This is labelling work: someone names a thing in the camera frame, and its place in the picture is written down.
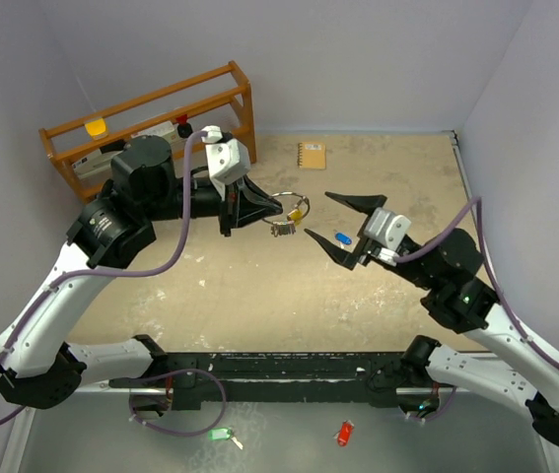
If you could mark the tan spiral notebook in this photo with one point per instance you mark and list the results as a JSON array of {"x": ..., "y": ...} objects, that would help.
[{"x": 311, "y": 155}]

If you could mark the blue capped key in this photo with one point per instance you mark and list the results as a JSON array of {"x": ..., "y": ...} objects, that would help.
[{"x": 342, "y": 239}]

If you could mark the wooden shelf rack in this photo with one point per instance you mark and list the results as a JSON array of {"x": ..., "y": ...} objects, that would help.
[{"x": 238, "y": 98}]

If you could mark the red black stamp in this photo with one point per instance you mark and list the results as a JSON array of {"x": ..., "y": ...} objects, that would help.
[{"x": 183, "y": 128}]

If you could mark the silver key bunch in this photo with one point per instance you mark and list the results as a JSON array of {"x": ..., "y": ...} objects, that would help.
[{"x": 283, "y": 228}]

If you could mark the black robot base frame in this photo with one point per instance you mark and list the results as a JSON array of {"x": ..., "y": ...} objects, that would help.
[{"x": 371, "y": 378}]

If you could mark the white black stapler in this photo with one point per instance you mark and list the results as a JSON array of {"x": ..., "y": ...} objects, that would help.
[{"x": 96, "y": 165}]

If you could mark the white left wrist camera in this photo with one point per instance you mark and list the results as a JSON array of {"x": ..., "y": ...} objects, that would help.
[{"x": 227, "y": 158}]

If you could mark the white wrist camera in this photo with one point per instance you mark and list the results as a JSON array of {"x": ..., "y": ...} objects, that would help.
[
  {"x": 388, "y": 230},
  {"x": 227, "y": 158}
]

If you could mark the white cardboard box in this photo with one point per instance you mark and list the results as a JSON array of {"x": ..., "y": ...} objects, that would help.
[{"x": 166, "y": 130}]

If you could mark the green key tag with key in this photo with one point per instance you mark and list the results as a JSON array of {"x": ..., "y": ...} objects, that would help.
[{"x": 223, "y": 434}]

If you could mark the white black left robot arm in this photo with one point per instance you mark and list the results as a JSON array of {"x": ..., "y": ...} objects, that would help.
[{"x": 38, "y": 367}]

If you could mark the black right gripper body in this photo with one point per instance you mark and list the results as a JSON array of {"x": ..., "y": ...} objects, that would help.
[{"x": 409, "y": 269}]

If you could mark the yellow lidded jar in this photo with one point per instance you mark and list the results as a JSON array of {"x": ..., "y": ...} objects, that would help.
[{"x": 96, "y": 128}]

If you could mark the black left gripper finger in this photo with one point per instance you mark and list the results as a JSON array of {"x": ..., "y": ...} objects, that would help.
[
  {"x": 245, "y": 213},
  {"x": 253, "y": 199}
]

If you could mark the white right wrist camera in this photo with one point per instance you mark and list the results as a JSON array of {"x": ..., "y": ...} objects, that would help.
[{"x": 388, "y": 230}]

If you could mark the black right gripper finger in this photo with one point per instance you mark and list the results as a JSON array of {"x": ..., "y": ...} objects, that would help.
[
  {"x": 342, "y": 257},
  {"x": 365, "y": 204}
]

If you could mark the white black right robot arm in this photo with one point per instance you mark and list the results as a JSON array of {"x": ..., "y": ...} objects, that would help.
[{"x": 462, "y": 295}]

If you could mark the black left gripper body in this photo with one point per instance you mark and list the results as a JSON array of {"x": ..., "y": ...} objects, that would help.
[{"x": 205, "y": 202}]

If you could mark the red key tag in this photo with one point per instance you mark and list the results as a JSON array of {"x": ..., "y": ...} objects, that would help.
[{"x": 344, "y": 434}]

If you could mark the large metal keyring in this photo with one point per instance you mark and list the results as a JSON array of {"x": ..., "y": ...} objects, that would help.
[{"x": 303, "y": 203}]

